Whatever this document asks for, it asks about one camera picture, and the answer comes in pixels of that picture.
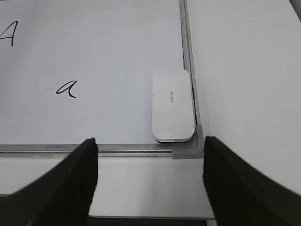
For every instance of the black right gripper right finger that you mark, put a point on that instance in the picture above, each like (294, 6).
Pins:
(240, 195)

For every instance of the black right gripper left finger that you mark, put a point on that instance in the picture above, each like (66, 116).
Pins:
(61, 197)

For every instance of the white board eraser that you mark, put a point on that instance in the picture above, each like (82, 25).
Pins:
(172, 106)

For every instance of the white board with grey frame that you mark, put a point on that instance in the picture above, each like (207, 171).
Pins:
(71, 70)

